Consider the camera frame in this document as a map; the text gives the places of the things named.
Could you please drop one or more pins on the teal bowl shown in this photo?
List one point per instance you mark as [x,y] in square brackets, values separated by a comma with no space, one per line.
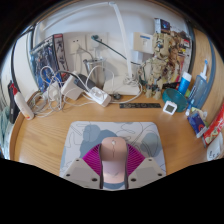
[178,98]

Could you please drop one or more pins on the small white digital clock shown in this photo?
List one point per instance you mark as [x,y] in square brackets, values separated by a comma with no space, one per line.
[169,107]

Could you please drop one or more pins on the white charger block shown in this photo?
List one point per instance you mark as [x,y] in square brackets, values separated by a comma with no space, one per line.
[70,89]

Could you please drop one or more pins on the robot model kit box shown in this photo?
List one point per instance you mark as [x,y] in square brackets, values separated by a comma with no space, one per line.
[45,63]

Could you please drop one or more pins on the white wall power outlet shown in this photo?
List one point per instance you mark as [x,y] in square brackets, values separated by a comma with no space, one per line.
[76,45]

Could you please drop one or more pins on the grey metal shelf frame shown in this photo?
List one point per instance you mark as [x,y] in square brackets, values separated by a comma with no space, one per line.
[212,66]

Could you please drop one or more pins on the white red-capped pump bottle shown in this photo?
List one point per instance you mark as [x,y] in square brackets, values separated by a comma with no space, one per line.
[24,105]

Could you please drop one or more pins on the blue spray bottle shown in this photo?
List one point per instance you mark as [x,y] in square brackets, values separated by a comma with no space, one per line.
[198,90]

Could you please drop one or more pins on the blue tissue packet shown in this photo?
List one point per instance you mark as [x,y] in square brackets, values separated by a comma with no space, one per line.
[197,124]

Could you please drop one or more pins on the pink computer mouse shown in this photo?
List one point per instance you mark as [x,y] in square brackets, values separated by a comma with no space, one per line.
[113,160]

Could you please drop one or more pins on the white wall network box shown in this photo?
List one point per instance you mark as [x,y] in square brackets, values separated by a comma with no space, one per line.
[143,42]

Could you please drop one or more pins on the black ruler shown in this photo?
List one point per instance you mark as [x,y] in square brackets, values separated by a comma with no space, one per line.
[140,105]

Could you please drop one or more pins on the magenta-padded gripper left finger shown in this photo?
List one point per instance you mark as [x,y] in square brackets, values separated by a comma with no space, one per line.
[81,171]

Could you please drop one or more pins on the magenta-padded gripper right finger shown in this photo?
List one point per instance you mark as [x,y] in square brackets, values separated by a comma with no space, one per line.
[145,171]

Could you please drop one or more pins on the grey cloud-print mouse pad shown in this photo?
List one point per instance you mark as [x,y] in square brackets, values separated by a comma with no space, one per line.
[83,133]

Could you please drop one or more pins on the white mug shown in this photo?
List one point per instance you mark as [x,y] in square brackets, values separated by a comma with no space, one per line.
[216,148]

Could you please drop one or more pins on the teal blanket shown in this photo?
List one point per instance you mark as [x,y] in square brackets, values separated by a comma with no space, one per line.
[4,130]

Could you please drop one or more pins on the clear glass jar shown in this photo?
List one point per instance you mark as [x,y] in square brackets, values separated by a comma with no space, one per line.
[94,71]

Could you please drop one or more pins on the white power strip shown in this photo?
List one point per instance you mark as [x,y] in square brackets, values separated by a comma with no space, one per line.
[99,96]

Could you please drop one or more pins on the white desk lamp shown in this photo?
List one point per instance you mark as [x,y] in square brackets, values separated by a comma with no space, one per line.
[121,87]

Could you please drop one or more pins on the wooden tree figure model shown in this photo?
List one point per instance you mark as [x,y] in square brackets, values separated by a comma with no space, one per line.
[160,66]

